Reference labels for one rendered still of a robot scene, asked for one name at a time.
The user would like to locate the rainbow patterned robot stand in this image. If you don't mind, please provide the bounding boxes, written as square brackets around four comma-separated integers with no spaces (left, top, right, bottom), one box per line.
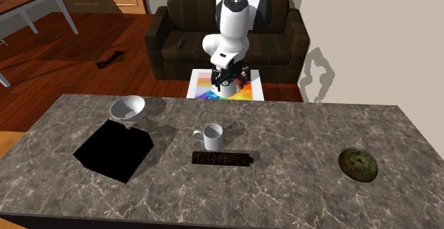
[186,69,265,102]

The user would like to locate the dark brown sofa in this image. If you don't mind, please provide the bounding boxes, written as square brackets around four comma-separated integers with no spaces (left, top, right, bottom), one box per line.
[144,0,311,85]

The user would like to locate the white mug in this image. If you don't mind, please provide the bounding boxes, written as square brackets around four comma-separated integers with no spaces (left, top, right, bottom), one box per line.
[192,123,224,152]

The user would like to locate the dark brown cylinder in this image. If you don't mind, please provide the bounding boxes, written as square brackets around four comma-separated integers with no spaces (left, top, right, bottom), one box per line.
[191,150,255,167]

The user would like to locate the white bowl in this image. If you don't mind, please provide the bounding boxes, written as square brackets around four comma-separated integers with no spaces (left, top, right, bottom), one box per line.
[109,95,147,123]

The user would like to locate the dark brown elongated object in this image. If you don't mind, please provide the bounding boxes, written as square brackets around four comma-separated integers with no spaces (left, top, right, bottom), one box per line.
[95,50,127,70]

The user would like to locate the black box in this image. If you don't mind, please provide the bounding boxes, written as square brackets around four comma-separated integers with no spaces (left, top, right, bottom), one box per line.
[72,118,155,184]

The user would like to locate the green brown round fruit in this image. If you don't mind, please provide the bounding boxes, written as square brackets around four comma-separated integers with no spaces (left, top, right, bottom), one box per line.
[337,147,379,183]

